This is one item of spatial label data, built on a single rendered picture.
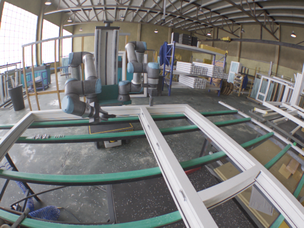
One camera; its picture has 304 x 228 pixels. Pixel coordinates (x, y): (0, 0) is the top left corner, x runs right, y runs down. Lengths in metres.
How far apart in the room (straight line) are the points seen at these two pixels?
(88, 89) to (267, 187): 1.09
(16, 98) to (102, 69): 3.69
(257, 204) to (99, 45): 2.28
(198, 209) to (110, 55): 1.94
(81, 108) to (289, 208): 1.16
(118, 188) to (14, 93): 4.59
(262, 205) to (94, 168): 1.80
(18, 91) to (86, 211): 4.27
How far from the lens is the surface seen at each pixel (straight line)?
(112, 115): 0.95
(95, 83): 0.81
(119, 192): 0.87
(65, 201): 1.66
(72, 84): 0.81
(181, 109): 1.23
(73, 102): 0.74
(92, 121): 0.85
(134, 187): 0.89
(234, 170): 1.13
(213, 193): 0.52
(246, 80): 8.19
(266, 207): 1.05
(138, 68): 1.11
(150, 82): 1.03
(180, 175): 0.53
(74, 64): 1.35
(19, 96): 5.05
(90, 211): 1.51
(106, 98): 1.98
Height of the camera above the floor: 1.33
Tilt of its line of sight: 24 degrees down
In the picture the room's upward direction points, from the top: 4 degrees clockwise
